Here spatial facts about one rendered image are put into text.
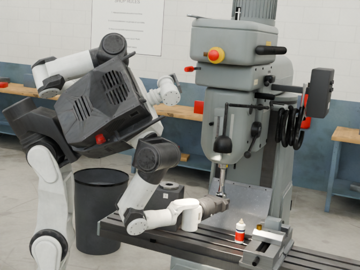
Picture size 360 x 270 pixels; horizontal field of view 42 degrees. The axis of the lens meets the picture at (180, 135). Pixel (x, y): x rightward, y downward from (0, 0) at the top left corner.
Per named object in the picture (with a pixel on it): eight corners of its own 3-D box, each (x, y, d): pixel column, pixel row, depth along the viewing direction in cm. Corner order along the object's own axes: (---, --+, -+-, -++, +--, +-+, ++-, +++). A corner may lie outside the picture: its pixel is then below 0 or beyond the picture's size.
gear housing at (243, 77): (252, 91, 177) (255, 65, 175) (193, 85, 186) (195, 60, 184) (270, 86, 207) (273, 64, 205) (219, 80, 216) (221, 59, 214)
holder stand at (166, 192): (175, 232, 210) (179, 190, 206) (129, 224, 214) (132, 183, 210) (181, 222, 221) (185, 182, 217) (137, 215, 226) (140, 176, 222)
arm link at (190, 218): (211, 201, 188) (195, 208, 179) (209, 226, 190) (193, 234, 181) (188, 194, 194) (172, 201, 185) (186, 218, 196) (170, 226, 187)
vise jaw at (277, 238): (281, 246, 186) (282, 237, 186) (251, 239, 192) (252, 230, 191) (284, 241, 192) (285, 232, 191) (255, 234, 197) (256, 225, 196)
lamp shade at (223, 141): (213, 152, 174) (215, 136, 173) (212, 148, 181) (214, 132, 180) (232, 154, 174) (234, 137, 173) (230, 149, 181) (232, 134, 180)
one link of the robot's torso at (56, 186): (28, 269, 172) (16, 147, 162) (43, 247, 189) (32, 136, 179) (69, 268, 171) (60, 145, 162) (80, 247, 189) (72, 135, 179)
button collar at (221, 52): (222, 64, 168) (223, 47, 167) (207, 62, 170) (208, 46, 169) (224, 64, 170) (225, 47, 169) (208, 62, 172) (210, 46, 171)
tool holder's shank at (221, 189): (226, 193, 203) (228, 169, 200) (220, 194, 201) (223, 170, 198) (221, 191, 205) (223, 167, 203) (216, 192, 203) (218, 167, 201)
